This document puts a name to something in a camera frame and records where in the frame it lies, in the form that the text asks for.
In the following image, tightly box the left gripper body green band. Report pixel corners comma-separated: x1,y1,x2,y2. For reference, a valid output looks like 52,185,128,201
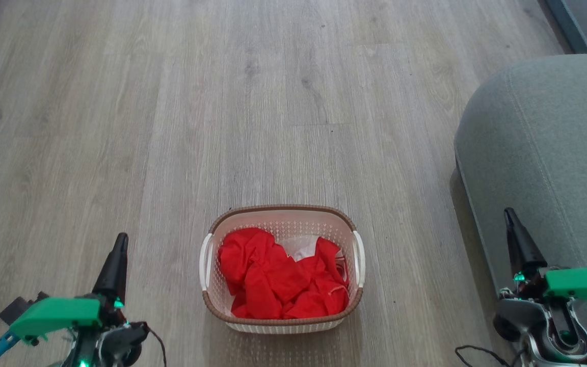
9,297,127,341

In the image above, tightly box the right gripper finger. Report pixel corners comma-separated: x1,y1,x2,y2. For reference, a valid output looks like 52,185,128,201
503,207,547,282

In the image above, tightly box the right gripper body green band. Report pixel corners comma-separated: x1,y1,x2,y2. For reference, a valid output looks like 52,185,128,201
514,266,587,313

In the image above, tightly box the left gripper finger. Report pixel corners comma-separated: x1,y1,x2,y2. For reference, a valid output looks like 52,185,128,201
92,232,129,306

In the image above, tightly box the red garment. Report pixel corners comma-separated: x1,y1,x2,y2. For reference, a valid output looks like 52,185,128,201
283,237,350,319
218,227,312,320

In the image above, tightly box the white garment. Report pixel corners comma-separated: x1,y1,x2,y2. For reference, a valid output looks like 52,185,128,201
279,235,346,263

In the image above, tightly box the grey sofa end seat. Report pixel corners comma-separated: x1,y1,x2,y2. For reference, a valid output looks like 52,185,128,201
453,54,587,327

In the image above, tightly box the white brown-rimmed laundry basket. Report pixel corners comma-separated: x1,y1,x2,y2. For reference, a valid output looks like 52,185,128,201
199,205,365,334

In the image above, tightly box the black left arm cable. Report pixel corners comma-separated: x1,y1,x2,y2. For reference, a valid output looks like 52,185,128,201
143,322,168,367

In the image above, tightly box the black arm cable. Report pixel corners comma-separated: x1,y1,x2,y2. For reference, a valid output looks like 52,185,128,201
455,345,513,367
143,322,168,367

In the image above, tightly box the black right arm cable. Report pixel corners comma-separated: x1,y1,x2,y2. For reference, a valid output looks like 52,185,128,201
455,345,513,367

